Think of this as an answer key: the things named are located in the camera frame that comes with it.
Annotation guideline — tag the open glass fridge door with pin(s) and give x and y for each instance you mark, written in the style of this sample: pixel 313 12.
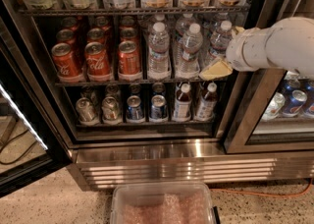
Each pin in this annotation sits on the open glass fridge door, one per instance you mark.
pixel 30 149

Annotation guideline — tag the second row cola can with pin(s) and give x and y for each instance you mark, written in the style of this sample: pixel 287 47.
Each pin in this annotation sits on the second row cola can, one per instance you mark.
pixel 129 34
pixel 96 35
pixel 66 36

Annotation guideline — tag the front left blue pepsi can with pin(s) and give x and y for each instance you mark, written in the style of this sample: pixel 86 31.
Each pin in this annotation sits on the front left blue pepsi can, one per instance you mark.
pixel 134 111

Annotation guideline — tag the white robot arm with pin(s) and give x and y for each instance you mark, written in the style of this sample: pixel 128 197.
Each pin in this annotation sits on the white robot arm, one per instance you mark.
pixel 288 44

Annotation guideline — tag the second row left cola can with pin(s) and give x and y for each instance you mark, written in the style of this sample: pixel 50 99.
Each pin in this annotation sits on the second row left cola can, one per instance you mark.
pixel 66 36

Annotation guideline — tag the stainless steel display fridge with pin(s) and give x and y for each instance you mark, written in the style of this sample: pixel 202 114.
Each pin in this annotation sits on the stainless steel display fridge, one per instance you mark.
pixel 107 153

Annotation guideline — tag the front left coca-cola can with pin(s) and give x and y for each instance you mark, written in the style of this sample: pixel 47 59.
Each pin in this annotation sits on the front left coca-cola can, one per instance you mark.
pixel 66 60

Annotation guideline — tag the second row right cola can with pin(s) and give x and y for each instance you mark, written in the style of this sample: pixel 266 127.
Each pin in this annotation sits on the second row right cola can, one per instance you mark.
pixel 129 34

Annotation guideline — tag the left brown tea bottle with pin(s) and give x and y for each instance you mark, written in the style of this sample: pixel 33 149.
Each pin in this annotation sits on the left brown tea bottle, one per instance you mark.
pixel 182 103

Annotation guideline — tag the front right coca-cola can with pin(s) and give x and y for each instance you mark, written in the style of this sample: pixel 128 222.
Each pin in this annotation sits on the front right coca-cola can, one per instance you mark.
pixel 129 62

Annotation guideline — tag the front left silver can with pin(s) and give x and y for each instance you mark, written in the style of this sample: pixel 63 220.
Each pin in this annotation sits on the front left silver can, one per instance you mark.
pixel 86 110

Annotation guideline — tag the white can behind right door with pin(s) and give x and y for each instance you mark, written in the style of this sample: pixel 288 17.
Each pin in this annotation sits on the white can behind right door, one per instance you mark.
pixel 274 107

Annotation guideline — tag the brown tea bottle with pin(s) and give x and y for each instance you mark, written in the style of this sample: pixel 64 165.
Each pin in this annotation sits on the brown tea bottle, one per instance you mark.
pixel 182 103
pixel 207 102

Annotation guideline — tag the pepsi can behind right door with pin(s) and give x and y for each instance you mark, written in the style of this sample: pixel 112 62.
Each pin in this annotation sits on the pepsi can behind right door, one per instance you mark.
pixel 294 103

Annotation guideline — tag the right brown tea bottle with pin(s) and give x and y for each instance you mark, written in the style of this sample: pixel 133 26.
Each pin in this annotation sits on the right brown tea bottle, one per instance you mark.
pixel 207 102

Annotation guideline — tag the front middle coca-cola can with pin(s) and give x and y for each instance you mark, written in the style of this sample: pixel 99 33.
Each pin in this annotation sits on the front middle coca-cola can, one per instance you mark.
pixel 97 59

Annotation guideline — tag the water bottle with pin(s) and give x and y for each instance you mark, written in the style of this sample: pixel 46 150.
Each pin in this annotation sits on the water bottle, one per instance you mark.
pixel 155 19
pixel 192 42
pixel 216 46
pixel 217 19
pixel 183 23
pixel 158 46

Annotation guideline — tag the second row middle cola can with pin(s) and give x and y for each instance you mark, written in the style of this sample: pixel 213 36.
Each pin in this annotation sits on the second row middle cola can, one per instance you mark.
pixel 96 35

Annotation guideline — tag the clear plastic storage bin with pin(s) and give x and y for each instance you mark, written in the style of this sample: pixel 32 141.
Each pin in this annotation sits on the clear plastic storage bin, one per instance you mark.
pixel 163 203

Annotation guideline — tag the coca-cola can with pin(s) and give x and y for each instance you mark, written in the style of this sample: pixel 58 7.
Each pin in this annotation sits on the coca-cola can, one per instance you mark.
pixel 129 62
pixel 66 60
pixel 97 59

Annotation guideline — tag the front right blue pepsi can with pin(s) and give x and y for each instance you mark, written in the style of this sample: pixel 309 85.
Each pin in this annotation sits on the front right blue pepsi can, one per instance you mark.
pixel 158 107

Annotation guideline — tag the blue pepsi can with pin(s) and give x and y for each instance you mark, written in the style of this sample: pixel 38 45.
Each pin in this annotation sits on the blue pepsi can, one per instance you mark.
pixel 134 111
pixel 158 107

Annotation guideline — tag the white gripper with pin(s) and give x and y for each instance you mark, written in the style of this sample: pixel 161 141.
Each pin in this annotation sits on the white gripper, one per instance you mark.
pixel 241 52

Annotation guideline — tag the silver can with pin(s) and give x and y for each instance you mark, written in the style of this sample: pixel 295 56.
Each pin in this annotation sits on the silver can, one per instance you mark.
pixel 86 110
pixel 110 108

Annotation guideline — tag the closed right glass fridge door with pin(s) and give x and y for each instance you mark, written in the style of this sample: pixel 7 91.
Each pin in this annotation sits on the closed right glass fridge door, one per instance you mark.
pixel 249 133

